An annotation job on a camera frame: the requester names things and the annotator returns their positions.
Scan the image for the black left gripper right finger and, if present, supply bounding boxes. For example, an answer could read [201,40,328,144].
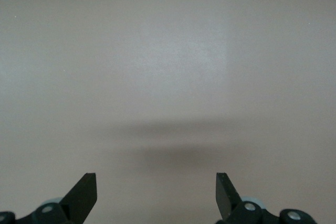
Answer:
[215,172,279,224]

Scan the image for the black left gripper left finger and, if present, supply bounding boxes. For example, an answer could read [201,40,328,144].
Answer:
[18,173,98,224]

